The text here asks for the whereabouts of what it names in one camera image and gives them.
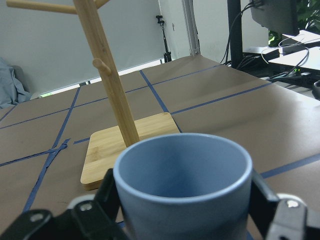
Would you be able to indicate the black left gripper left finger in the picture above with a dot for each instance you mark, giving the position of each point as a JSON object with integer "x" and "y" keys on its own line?
{"x": 93, "y": 219}

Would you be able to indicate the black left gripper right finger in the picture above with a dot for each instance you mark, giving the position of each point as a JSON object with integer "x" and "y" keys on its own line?
{"x": 281, "y": 216}

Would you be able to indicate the light blue cup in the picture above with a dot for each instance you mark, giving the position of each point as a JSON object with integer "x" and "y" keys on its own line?
{"x": 184, "y": 186}

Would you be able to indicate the wooden cup tree stand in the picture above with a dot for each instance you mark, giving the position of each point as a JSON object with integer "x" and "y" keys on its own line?
{"x": 105, "y": 145}

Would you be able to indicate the black monitor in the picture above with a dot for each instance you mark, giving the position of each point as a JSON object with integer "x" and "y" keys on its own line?
{"x": 279, "y": 16}

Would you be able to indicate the aluminium frame post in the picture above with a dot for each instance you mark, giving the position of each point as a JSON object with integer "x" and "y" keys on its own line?
{"x": 191, "y": 28}

